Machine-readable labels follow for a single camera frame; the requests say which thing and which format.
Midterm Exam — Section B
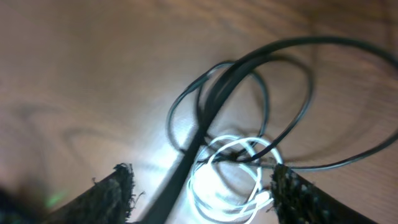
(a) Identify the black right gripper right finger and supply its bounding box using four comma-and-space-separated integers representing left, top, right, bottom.
271, 164, 376, 224

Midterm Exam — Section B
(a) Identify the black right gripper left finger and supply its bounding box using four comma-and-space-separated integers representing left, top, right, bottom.
43, 163, 136, 224

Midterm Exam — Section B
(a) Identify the white cable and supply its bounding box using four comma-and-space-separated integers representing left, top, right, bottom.
186, 134, 284, 224

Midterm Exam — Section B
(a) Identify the black cable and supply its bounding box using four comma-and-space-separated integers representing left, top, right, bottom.
136, 35, 398, 224

